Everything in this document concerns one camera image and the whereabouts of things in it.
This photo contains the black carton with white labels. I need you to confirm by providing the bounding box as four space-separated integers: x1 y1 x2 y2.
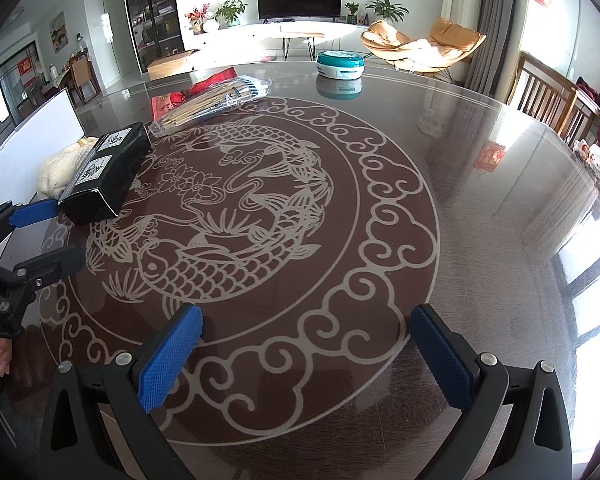
57 121 152 226

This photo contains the wooden dining chair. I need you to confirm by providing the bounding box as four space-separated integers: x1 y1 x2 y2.
511 51 600 146

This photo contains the orange lounge chair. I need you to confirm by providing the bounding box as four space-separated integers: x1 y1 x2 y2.
361 17 487 76

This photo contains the brown chair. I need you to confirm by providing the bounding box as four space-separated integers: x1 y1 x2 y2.
69 55 101 103

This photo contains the white board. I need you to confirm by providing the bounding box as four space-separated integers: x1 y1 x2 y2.
0 87 87 196

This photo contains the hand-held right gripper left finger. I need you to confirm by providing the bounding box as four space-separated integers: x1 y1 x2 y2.
39 302 204 480

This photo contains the dark glass display cabinet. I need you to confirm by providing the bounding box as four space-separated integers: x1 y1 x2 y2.
121 0 181 75

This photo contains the brown cardboard carton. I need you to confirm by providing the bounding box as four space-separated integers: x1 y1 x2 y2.
146 49 201 80

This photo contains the cream knit cloth bundle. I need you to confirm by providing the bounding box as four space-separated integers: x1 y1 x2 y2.
36 136 98 201

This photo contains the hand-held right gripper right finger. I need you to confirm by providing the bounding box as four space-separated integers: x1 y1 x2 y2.
410 304 573 480

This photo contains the framed wall painting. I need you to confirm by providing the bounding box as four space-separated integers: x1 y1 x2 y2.
49 11 67 53

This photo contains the black television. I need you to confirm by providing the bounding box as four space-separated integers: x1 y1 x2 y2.
256 0 342 23

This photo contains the clear bag of chopsticks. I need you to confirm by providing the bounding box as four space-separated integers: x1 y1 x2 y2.
146 76 272 137

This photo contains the green potted plant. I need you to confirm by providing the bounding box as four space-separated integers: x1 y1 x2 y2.
215 0 248 28

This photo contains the small bench with hairpin legs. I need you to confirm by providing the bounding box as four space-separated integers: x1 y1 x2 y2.
281 30 326 61

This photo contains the red flower arrangement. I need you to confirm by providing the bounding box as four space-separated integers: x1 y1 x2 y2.
185 4 212 35

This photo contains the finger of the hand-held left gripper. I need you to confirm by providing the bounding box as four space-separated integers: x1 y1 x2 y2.
10 246 87 311
0 199 58 256

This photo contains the white television console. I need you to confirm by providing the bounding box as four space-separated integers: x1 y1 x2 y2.
192 21 381 58

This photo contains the large leafy potted plant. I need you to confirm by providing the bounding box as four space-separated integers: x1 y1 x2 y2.
365 0 410 25

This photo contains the red packet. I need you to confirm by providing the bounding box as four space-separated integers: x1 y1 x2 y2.
150 66 236 121

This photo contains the grey curtain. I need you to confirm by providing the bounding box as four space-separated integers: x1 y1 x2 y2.
465 0 523 96

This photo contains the teal round box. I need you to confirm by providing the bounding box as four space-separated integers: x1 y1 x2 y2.
315 50 368 81

